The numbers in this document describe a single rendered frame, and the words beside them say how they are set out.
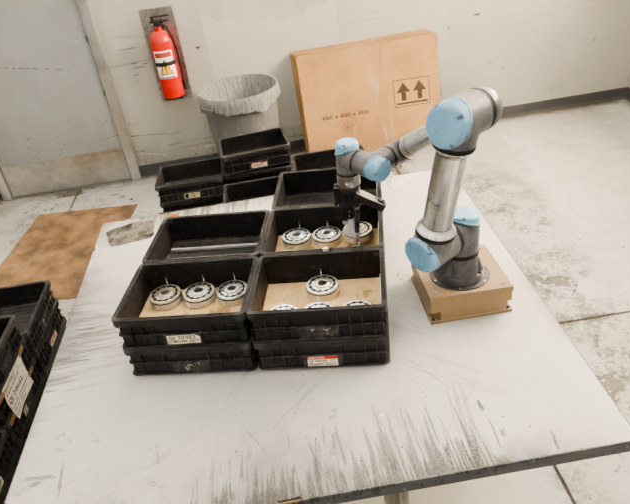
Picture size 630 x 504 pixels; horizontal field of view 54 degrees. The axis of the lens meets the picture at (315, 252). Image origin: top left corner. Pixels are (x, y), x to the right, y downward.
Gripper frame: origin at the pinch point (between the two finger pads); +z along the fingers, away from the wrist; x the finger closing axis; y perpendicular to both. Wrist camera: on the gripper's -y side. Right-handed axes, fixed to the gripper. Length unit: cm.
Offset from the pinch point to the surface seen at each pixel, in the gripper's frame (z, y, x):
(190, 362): 12, 52, 46
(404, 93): 52, -34, -265
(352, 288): 3.6, 2.5, 24.5
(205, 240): 7, 57, -12
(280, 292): 4.4, 25.5, 24.0
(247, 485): 16, 30, 86
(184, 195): 53, 102, -133
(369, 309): -6.5, -2.7, 47.0
